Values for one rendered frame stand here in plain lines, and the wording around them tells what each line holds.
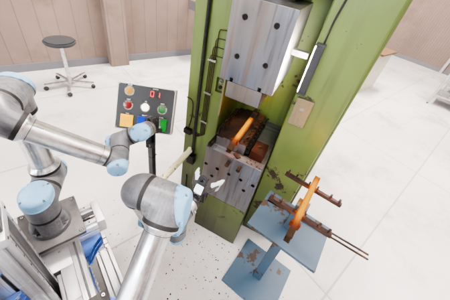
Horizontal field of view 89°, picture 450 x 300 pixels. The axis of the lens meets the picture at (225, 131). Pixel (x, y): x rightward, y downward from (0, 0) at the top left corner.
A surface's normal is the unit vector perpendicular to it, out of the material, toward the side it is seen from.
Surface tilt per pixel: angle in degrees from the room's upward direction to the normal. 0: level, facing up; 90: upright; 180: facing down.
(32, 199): 7
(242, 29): 90
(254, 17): 90
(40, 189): 7
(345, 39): 90
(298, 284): 0
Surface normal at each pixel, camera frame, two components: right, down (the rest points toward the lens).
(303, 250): 0.17, -0.77
